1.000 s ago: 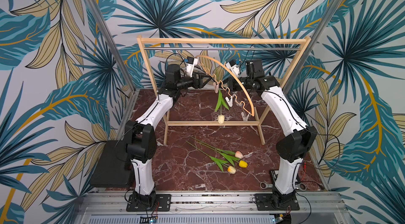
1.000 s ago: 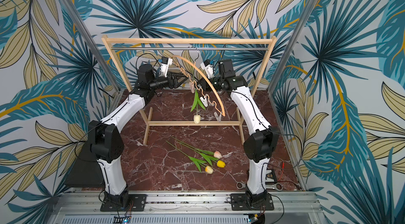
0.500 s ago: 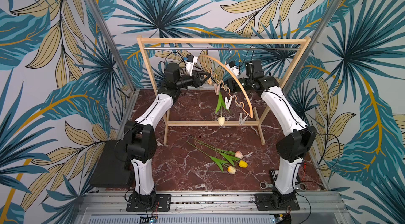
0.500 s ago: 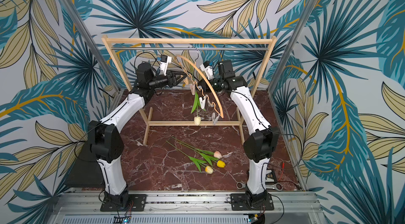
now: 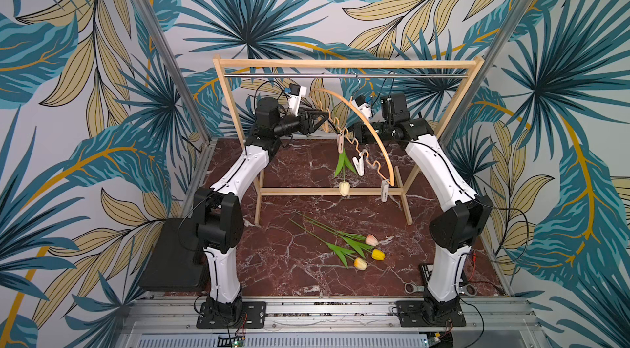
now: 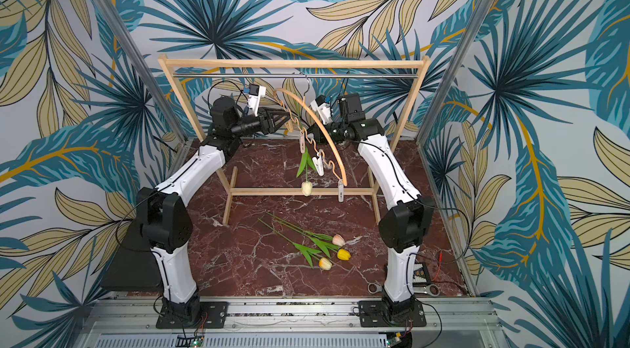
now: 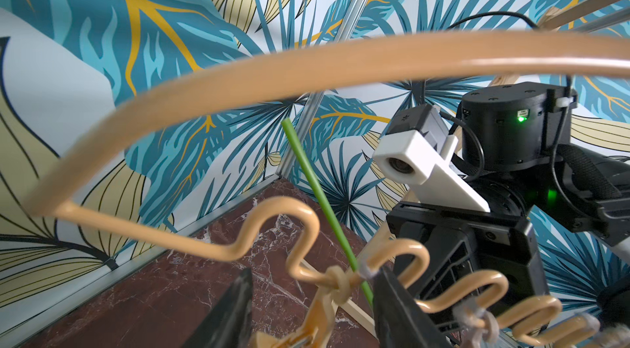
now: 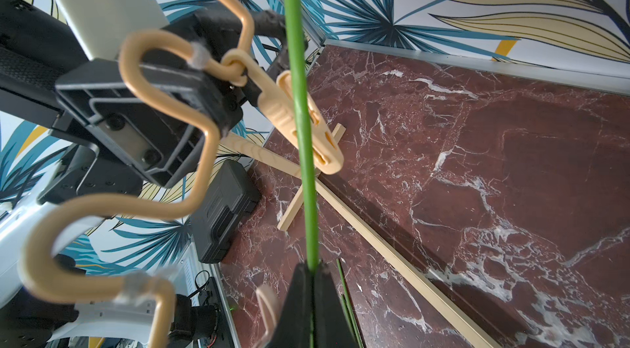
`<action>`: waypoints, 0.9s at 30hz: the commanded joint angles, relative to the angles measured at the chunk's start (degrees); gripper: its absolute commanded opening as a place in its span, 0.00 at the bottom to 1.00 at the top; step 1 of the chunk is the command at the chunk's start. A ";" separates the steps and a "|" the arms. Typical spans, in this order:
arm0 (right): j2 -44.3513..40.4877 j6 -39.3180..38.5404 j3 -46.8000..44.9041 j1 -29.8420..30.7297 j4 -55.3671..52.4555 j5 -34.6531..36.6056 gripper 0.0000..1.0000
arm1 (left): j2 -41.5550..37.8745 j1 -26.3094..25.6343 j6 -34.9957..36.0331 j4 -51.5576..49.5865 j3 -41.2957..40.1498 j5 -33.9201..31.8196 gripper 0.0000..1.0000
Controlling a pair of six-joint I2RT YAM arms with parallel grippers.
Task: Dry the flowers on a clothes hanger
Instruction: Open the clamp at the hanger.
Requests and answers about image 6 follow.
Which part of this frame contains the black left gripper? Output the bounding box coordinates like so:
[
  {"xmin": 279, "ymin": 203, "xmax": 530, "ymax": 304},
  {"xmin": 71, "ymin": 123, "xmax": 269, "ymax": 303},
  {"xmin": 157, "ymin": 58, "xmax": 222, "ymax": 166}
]
[{"xmin": 230, "ymin": 105, "xmax": 291, "ymax": 137}]

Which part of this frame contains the tan wavy clothes hanger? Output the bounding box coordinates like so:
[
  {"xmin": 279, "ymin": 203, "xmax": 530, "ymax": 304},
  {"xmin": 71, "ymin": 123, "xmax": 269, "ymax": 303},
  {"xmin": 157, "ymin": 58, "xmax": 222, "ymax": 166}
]
[{"xmin": 273, "ymin": 86, "xmax": 349, "ymax": 187}]

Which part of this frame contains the white tulip flower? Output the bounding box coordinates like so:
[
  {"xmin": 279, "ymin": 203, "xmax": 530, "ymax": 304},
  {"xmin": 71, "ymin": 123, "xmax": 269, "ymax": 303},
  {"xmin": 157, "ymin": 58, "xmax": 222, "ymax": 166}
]
[{"xmin": 296, "ymin": 148, "xmax": 315, "ymax": 197}]

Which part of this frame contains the pink tulip flower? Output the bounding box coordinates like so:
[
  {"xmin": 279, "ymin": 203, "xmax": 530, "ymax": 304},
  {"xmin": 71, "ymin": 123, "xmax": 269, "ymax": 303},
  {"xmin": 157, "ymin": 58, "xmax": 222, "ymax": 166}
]
[{"xmin": 268, "ymin": 213, "xmax": 346, "ymax": 247}]

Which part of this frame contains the yellow orange tulip flower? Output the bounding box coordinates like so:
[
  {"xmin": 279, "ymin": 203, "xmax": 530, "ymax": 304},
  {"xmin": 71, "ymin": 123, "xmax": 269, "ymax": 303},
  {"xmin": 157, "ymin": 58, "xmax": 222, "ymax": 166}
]
[{"xmin": 259, "ymin": 219, "xmax": 333, "ymax": 271}]

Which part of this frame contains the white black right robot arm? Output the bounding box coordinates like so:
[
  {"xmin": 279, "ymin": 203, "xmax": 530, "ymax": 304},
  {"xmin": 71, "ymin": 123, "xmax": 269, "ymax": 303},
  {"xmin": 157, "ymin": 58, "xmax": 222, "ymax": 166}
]
[{"xmin": 308, "ymin": 94, "xmax": 435, "ymax": 328}]

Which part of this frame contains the metal rack hanging rod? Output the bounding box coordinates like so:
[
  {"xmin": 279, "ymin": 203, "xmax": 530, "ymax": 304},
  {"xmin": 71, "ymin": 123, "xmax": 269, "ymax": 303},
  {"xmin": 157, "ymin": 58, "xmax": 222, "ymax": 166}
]
[{"xmin": 172, "ymin": 73, "xmax": 417, "ymax": 79}]

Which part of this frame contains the black electronics board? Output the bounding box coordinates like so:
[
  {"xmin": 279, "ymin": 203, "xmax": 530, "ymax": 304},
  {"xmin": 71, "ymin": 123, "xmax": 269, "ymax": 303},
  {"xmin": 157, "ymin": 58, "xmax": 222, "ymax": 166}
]
[{"xmin": 412, "ymin": 263, "xmax": 431, "ymax": 287}]

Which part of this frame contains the silver wrench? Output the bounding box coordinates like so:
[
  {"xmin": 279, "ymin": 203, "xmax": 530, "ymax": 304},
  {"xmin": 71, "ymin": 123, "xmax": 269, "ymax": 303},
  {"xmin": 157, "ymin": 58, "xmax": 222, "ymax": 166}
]
[{"xmin": 367, "ymin": 282, "xmax": 441, "ymax": 297}]

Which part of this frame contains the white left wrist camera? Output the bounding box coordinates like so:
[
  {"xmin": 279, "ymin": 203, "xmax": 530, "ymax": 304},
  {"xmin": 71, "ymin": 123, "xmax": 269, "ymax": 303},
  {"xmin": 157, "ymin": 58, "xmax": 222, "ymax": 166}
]
[{"xmin": 244, "ymin": 83, "xmax": 267, "ymax": 117}]

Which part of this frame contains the wooden clothes rack frame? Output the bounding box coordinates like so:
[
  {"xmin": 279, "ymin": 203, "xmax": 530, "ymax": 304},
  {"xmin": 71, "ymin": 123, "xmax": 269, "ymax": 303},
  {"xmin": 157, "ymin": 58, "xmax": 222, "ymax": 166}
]
[{"xmin": 157, "ymin": 54, "xmax": 431, "ymax": 226}]

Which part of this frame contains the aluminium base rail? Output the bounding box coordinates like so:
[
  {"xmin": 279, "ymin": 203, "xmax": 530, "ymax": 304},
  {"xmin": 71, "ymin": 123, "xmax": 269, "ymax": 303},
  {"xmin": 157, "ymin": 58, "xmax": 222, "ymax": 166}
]
[{"xmin": 74, "ymin": 297, "xmax": 509, "ymax": 347}]

